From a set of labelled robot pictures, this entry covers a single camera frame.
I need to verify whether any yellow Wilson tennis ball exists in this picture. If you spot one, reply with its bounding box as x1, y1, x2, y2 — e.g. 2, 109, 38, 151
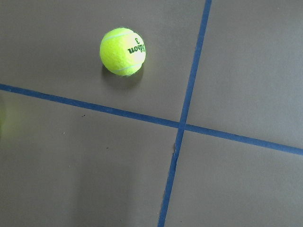
99, 27, 146, 76

